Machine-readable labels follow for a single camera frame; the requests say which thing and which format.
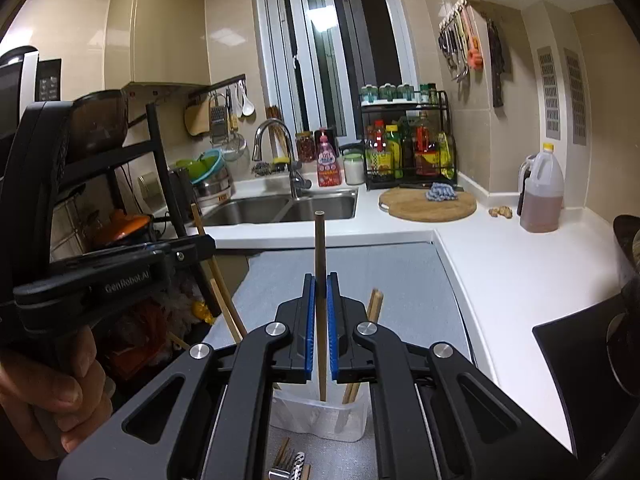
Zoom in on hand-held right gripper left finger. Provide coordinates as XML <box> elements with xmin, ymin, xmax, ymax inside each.
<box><xmin>57</xmin><ymin>272</ymin><xmax>317</xmax><ymax>480</ymax></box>

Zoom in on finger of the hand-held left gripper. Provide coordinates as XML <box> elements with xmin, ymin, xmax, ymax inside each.
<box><xmin>145</xmin><ymin>234</ymin><xmax>217</xmax><ymax>281</ymax></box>

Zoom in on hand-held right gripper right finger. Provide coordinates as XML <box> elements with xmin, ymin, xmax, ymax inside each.
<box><xmin>327</xmin><ymin>272</ymin><xmax>591</xmax><ymax>480</ymax></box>

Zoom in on long wooden chopstick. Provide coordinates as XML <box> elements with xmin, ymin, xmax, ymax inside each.
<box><xmin>347</xmin><ymin>290</ymin><xmax>385</xmax><ymax>405</ymax></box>
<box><xmin>314</xmin><ymin>210</ymin><xmax>329</xmax><ymax>402</ymax></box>
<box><xmin>341</xmin><ymin>287</ymin><xmax>380</xmax><ymax>405</ymax></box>
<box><xmin>191</xmin><ymin>204</ymin><xmax>247</xmax><ymax>347</ymax></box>

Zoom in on clear plastic container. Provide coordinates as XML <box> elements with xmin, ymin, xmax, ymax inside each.
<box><xmin>270</xmin><ymin>382</ymin><xmax>374</xmax><ymax>444</ymax></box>

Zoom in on person's left hand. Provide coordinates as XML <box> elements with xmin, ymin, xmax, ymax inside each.
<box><xmin>0</xmin><ymin>327</ymin><xmax>114</xmax><ymax>461</ymax></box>

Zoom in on orange pot lid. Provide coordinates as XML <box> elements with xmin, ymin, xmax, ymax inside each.
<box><xmin>106</xmin><ymin>210</ymin><xmax>154</xmax><ymax>247</ymax></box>

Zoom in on green bowl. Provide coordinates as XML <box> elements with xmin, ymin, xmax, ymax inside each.
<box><xmin>174</xmin><ymin>157</ymin><xmax>216</xmax><ymax>186</ymax></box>

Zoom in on grey textured mat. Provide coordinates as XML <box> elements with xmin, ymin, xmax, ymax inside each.
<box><xmin>202</xmin><ymin>242</ymin><xmax>472</xmax><ymax>480</ymax></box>

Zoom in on stainless steel sink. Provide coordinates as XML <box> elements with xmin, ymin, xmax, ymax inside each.
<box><xmin>200</xmin><ymin>190</ymin><xmax>360</xmax><ymax>227</ymax></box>

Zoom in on black metal shelf rack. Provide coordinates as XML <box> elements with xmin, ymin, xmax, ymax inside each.
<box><xmin>50</xmin><ymin>102</ymin><xmax>222</xmax><ymax>318</ymax></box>

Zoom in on hanging metal grater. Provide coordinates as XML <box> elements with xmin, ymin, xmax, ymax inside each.
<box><xmin>210</xmin><ymin>105</ymin><xmax>229</xmax><ymax>144</ymax></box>

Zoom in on hanging wooden board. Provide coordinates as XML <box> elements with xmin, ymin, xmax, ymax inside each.
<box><xmin>184</xmin><ymin>100</ymin><xmax>211</xmax><ymax>137</ymax></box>

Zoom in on chrome kitchen faucet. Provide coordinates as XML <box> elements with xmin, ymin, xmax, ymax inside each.
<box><xmin>252</xmin><ymin>119</ymin><xmax>314</xmax><ymax>200</ymax></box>

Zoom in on red chili jar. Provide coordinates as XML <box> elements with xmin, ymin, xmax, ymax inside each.
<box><xmin>295</xmin><ymin>131</ymin><xmax>316</xmax><ymax>164</ymax></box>

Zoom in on round wooden cutting board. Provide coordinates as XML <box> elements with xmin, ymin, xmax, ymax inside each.
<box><xmin>378</xmin><ymin>187</ymin><xmax>477</xmax><ymax>223</ymax></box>

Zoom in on brown glass pot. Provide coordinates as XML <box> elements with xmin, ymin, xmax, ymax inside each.
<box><xmin>67</xmin><ymin>90</ymin><xmax>130</xmax><ymax>157</ymax></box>

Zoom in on hanging white spoons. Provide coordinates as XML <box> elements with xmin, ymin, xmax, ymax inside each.
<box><xmin>235</xmin><ymin>80</ymin><xmax>255</xmax><ymax>117</ymax></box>

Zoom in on white jar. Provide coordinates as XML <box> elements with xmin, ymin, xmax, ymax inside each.
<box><xmin>342</xmin><ymin>152</ymin><xmax>366</xmax><ymax>186</ymax></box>

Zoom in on pink dish soap bottle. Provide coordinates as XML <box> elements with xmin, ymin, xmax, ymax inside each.
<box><xmin>315</xmin><ymin>127</ymin><xmax>346</xmax><ymax>187</ymax></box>

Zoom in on red-cap sauce bottle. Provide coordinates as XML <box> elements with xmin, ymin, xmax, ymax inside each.
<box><xmin>373</xmin><ymin>120</ymin><xmax>396</xmax><ymax>179</ymax></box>

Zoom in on yellow-cap green bottle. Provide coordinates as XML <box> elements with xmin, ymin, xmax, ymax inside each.
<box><xmin>385</xmin><ymin>124</ymin><xmax>404</xmax><ymax>179</ymax></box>

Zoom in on orange-red oil bottle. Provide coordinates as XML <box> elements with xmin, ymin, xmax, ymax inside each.
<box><xmin>414</xmin><ymin>112</ymin><xmax>441</xmax><ymax>177</ymax></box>

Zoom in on yellow-green seasoning packet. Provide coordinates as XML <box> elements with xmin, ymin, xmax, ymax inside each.
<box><xmin>437</xmin><ymin>131</ymin><xmax>456</xmax><ymax>181</ymax></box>

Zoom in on microwave oven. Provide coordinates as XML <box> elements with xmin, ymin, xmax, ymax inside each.
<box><xmin>0</xmin><ymin>46</ymin><xmax>62</xmax><ymax>142</ymax></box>

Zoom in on black glass gas stove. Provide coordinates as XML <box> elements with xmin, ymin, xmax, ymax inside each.
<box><xmin>531</xmin><ymin>287</ymin><xmax>640</xmax><ymax>467</ymax></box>

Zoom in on plastic oil jug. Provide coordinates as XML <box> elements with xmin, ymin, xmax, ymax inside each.
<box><xmin>517</xmin><ymin>142</ymin><xmax>565</xmax><ymax>234</ymax></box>

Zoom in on white-framed window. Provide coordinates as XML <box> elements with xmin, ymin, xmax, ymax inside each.
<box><xmin>252</xmin><ymin>0</ymin><xmax>419</xmax><ymax>139</ymax></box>

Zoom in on black wok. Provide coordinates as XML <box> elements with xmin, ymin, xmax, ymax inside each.
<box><xmin>604</xmin><ymin>214</ymin><xmax>640</xmax><ymax>402</ymax></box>

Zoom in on hanging kitchen scissors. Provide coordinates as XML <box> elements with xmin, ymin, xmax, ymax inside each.
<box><xmin>437</xmin><ymin>7</ymin><xmax>471</xmax><ymax>84</ymax></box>

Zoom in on hanging orange peeler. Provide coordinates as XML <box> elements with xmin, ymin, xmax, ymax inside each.
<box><xmin>462</xmin><ymin>6</ymin><xmax>485</xmax><ymax>72</ymax></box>

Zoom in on wall socket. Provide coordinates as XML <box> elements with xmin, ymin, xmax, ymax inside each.
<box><xmin>137</xmin><ymin>172</ymin><xmax>161</xmax><ymax>206</ymax></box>

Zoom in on hanging wire strainer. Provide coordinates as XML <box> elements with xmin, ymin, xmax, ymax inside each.
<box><xmin>220</xmin><ymin>132</ymin><xmax>247</xmax><ymax>161</ymax></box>

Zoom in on black wall rail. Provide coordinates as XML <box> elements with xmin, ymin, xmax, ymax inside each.
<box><xmin>122</xmin><ymin>74</ymin><xmax>248</xmax><ymax>99</ymax></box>

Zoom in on black wire spice rack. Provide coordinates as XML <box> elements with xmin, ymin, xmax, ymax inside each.
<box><xmin>359</xmin><ymin>91</ymin><xmax>457</xmax><ymax>191</ymax></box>

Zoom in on grey wall vent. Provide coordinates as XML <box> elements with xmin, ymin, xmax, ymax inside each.
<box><xmin>537</xmin><ymin>46</ymin><xmax>560</xmax><ymax>139</ymax></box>
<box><xmin>564</xmin><ymin>47</ymin><xmax>587</xmax><ymax>146</ymax></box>

